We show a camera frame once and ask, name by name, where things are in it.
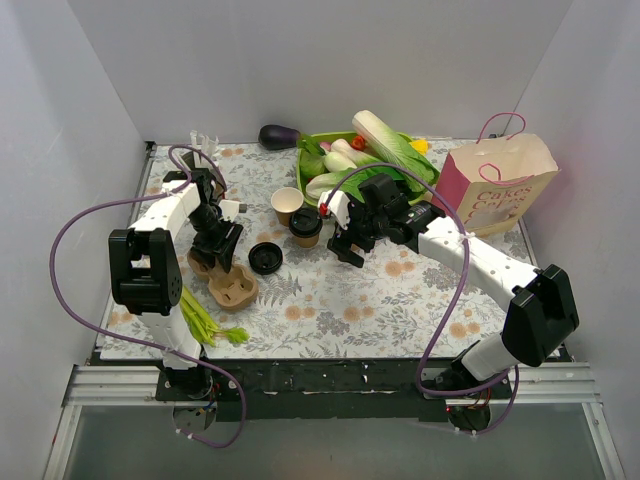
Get brown paper cup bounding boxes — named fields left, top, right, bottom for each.
left=271, top=187, right=304, bottom=227
left=293, top=233, right=319, bottom=248

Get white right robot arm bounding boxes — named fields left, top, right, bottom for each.
left=318, top=174, right=579, bottom=398

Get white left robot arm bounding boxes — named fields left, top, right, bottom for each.
left=108, top=168, right=246, bottom=400

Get stack of black lids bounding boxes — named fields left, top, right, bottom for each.
left=248, top=242, right=283, bottom=275

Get brown cardboard cup carrier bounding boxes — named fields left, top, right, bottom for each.
left=187, top=250, right=259, bottom=312

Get bok choy front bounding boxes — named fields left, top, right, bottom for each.
left=305, top=169, right=362, bottom=203

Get bok choy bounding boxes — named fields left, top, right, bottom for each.
left=323, top=139, right=382, bottom=173
left=305, top=169, right=362, bottom=203

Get floral table mat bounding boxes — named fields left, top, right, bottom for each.
left=99, top=139, right=566, bottom=361

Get bok choy middle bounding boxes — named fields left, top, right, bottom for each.
left=323, top=139, right=382, bottom=173

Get green plastic vegetable tray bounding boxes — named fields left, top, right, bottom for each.
left=297, top=131, right=426, bottom=206

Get grey straw holder cup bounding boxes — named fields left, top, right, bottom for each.
left=180, top=151, right=200, bottom=170

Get napa cabbage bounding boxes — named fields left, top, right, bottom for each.
left=352, top=110, right=440, bottom=186

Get red pepper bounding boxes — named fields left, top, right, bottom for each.
left=351, top=135, right=366, bottom=151

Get yellow vegetable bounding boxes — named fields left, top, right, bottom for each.
left=410, top=139, right=430, bottom=156

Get green celery stalks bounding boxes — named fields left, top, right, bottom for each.
left=179, top=287, right=250, bottom=346

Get purple eggplant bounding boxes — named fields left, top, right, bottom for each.
left=258, top=124, right=301, bottom=151

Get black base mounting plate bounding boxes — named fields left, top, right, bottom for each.
left=154, top=357, right=514, bottom=424

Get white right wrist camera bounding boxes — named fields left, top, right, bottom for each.
left=318, top=190, right=350, bottom=230

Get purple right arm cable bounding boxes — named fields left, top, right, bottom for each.
left=327, top=164, right=521, bottom=436

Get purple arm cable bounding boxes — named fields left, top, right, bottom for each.
left=327, top=164, right=521, bottom=436
left=48, top=144, right=249, bottom=449

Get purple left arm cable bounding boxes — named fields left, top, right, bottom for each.
left=48, top=144, right=249, bottom=449

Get aluminium frame rail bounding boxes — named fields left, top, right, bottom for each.
left=63, top=362, right=601, bottom=407

